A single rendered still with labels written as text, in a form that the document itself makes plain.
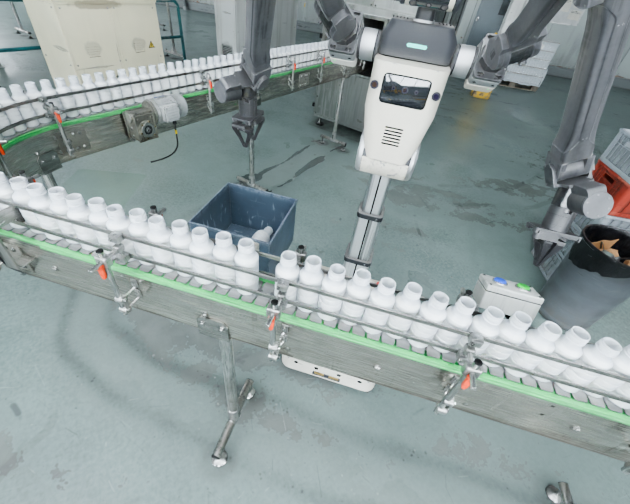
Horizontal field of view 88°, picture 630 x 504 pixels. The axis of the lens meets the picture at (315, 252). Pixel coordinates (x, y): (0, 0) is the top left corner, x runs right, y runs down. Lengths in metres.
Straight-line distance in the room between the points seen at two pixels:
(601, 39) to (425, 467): 1.67
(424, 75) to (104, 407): 1.92
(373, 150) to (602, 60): 0.65
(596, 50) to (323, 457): 1.66
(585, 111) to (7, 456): 2.25
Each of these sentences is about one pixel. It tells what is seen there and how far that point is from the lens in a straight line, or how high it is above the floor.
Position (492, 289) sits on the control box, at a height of 1.11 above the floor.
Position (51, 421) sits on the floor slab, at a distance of 2.05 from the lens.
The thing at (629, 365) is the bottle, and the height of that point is 1.13.
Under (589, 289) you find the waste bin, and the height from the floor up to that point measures 0.39.
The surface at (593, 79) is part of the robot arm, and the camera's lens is 0.82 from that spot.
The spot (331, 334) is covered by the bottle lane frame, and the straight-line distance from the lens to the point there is 0.86.
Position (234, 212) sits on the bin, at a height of 0.80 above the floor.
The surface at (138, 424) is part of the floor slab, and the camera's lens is 1.90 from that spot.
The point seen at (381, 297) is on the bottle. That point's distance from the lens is 0.77.
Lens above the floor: 1.68
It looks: 41 degrees down
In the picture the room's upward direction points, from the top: 9 degrees clockwise
